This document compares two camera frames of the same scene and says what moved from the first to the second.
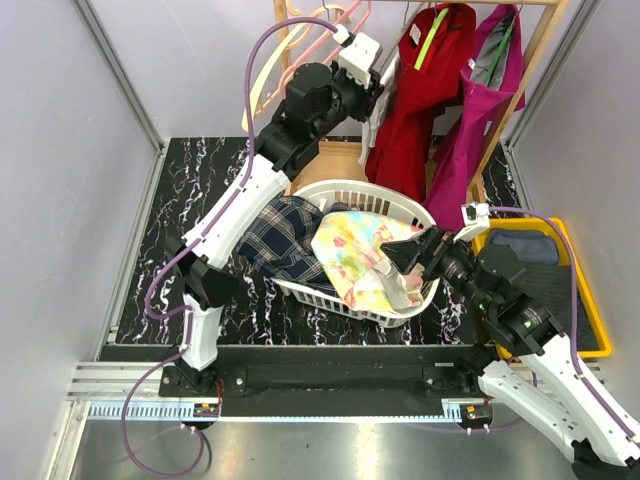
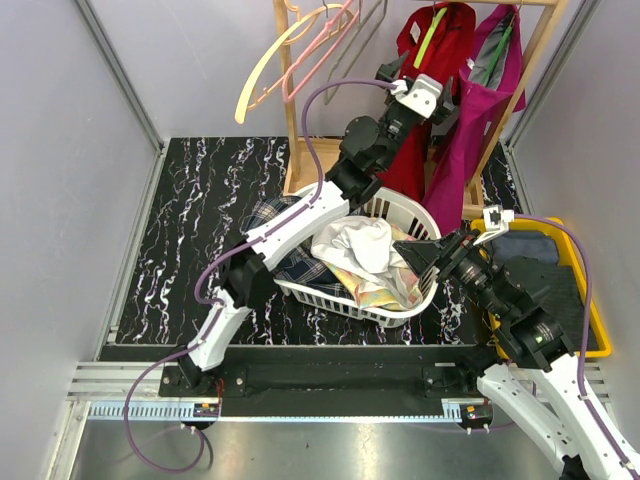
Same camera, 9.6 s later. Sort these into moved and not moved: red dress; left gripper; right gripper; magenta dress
Moved: left gripper
Not moved: red dress; magenta dress; right gripper
